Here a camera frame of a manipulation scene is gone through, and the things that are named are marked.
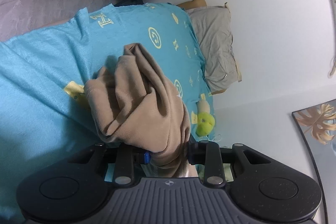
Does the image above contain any tan t-shirt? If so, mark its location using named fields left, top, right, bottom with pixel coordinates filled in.
left=84, top=44, right=198, bottom=177

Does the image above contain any green plush toy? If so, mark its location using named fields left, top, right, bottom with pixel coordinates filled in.
left=196, top=99, right=215, bottom=137

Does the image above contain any teal patterned bed sheet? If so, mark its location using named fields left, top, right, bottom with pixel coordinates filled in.
left=1, top=3, right=213, bottom=223

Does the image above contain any grey pillow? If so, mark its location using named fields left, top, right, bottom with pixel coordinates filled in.
left=187, top=4, right=242, bottom=94

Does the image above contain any gold leaf wall painting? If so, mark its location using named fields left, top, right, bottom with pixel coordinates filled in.
left=291, top=100, right=335, bottom=223

